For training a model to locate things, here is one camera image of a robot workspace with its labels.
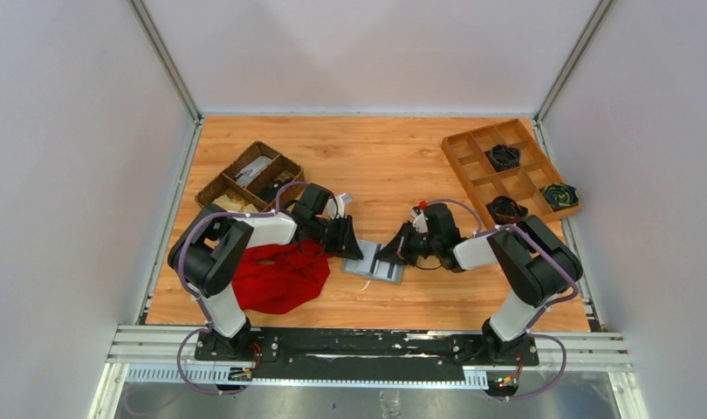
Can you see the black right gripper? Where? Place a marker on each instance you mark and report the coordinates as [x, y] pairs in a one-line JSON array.
[[409, 243]]

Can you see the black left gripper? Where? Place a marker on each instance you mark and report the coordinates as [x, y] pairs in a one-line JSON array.
[[336, 236]]

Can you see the grey card holder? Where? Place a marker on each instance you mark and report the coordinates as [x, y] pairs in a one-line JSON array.
[[371, 267]]

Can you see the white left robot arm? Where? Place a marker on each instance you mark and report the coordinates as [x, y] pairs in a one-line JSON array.
[[208, 253]]

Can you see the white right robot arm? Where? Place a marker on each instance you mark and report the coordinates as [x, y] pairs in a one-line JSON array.
[[540, 269]]

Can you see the grey card in basket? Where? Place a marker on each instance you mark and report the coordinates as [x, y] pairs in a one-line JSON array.
[[248, 173]]

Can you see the yellow cards in basket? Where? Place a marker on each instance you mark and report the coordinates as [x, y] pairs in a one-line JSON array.
[[236, 205]]

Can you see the red cloth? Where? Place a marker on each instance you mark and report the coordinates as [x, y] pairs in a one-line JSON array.
[[275, 279]]

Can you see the black item in basket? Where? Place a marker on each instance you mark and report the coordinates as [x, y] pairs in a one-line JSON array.
[[269, 192]]

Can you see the brown woven basket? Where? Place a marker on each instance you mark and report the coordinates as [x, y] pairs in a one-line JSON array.
[[224, 182]]

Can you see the dark rolled belt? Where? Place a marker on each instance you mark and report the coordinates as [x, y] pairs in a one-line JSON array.
[[504, 210]]

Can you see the wooden compartment tray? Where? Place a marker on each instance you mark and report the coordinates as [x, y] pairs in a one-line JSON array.
[[506, 175]]

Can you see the black rolled belt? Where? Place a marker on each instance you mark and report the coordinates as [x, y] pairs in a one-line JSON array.
[[502, 157]]

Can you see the blue yellow rolled tie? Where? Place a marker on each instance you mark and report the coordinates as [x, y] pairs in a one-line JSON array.
[[560, 196]]

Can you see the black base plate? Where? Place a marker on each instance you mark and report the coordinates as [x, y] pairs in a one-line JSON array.
[[362, 354]]

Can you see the aluminium frame rail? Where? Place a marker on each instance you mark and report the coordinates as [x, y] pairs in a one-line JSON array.
[[166, 354]]

